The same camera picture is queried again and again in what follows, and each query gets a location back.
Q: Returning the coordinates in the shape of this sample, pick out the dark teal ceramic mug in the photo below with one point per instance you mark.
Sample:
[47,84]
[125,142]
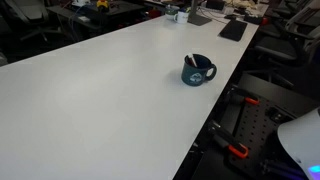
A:
[195,76]

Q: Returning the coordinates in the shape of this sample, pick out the red whiteboard marker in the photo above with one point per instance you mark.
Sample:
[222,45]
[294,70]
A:
[192,60]

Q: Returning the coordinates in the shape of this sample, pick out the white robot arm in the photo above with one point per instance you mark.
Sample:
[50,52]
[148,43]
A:
[300,143]

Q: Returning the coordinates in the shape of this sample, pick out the white coffee mug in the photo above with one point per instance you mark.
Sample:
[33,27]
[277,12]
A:
[182,17]

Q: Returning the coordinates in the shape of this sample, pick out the green and white mug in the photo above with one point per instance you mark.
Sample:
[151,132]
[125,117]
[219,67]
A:
[170,12]

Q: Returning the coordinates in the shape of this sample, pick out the grey monitor stand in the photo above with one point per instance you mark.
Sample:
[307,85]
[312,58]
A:
[198,18]

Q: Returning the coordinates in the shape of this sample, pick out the black desk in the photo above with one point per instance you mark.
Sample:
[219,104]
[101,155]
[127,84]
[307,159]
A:
[110,13]

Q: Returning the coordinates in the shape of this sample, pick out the black flat pad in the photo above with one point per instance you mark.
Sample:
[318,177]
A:
[233,30]

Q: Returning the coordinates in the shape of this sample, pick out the yellow toy object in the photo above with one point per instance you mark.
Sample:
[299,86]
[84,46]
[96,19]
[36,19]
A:
[102,4]

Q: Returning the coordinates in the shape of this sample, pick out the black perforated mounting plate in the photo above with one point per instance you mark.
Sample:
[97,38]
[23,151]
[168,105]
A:
[256,130]

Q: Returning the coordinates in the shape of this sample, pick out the black robot stand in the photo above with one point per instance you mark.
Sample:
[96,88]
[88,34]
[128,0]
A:
[276,91]

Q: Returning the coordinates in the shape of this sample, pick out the small black box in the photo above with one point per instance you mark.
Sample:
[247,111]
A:
[253,19]

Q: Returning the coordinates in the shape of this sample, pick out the black mesh office chair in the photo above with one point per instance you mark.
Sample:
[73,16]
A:
[283,48]

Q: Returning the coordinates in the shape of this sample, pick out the grey office chair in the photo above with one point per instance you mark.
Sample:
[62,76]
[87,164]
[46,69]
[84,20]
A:
[30,16]

